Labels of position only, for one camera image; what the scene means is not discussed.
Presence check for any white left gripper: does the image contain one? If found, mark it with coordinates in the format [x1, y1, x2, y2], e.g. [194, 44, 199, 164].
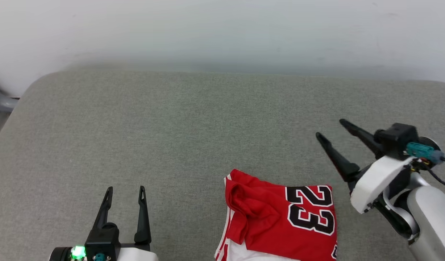
[93, 186, 159, 261]

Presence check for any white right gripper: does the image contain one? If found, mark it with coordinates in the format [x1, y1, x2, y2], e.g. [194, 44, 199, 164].
[316, 119, 416, 240]

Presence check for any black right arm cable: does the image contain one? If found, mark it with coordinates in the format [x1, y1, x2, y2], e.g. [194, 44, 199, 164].
[407, 142, 445, 191]

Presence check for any red white basketball jersey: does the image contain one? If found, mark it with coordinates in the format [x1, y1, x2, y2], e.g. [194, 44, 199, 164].
[215, 169, 338, 261]

